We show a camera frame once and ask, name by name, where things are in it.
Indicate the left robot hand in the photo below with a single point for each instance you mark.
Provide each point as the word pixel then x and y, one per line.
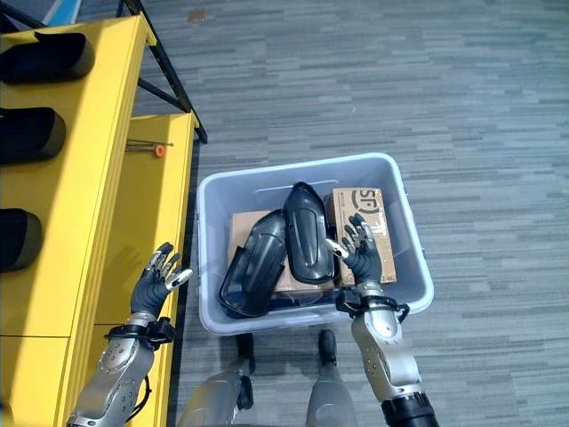
pixel 151 290

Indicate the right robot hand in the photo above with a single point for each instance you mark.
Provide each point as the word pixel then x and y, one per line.
pixel 365 262

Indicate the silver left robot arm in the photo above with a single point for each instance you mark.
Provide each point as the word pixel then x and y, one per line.
pixel 116 369

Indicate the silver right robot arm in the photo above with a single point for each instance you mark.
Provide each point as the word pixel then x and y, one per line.
pixel 384 347

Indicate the printed brown cardboard box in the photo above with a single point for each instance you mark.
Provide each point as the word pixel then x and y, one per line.
pixel 362 231

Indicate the grey plastic box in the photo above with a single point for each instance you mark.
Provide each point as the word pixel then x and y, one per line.
pixel 311 240

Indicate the plain brown cardboard box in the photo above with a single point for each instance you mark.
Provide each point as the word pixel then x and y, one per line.
pixel 284 267

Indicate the yellow metal shelf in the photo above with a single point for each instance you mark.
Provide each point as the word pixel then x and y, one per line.
pixel 84 222

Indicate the black sole-shaped part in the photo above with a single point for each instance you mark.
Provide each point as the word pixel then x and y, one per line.
pixel 31 135
pixel 18 240
pixel 307 236
pixel 255 264
pixel 46 58

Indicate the silver left robot leg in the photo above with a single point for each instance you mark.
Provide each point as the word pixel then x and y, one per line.
pixel 222 391

